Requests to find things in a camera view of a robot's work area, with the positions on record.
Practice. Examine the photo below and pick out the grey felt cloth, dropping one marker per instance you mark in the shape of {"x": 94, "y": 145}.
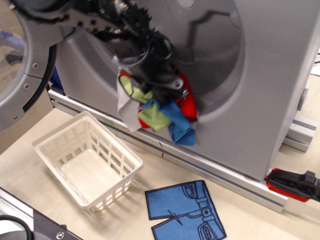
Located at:
{"x": 127, "y": 109}

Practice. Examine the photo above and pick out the white plastic laundry basket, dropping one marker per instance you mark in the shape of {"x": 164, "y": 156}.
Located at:
{"x": 93, "y": 165}

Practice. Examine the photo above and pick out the grey toy washing machine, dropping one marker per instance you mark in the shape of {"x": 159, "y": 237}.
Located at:
{"x": 248, "y": 62}

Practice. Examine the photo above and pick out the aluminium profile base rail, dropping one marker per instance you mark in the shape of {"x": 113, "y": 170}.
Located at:
{"x": 255, "y": 190}

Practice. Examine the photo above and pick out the green felt sock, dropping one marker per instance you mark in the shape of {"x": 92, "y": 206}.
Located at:
{"x": 135, "y": 90}

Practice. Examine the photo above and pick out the grey round machine door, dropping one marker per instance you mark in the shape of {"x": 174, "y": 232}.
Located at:
{"x": 13, "y": 108}

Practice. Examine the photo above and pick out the red black clamp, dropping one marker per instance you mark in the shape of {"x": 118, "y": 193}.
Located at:
{"x": 301, "y": 187}

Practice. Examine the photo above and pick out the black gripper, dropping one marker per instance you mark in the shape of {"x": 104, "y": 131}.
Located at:
{"x": 148, "y": 61}

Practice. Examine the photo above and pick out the blue felt jeans shorts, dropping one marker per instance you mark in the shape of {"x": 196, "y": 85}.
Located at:
{"x": 188, "y": 212}

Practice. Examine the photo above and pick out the blue object behind door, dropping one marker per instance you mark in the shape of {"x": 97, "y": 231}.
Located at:
{"x": 27, "y": 60}

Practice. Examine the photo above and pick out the green felt cloth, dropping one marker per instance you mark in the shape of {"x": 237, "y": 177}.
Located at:
{"x": 150, "y": 117}

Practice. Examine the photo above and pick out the aluminium frame with black bracket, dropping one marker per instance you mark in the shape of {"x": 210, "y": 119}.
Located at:
{"x": 19, "y": 221}

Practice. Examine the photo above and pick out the blue felt cloth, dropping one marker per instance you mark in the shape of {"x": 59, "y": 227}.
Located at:
{"x": 181, "y": 131}

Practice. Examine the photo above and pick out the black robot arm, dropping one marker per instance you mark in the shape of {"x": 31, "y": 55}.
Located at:
{"x": 104, "y": 19}

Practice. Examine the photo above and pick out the red felt garment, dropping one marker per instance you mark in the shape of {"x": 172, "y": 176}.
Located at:
{"x": 187, "y": 106}

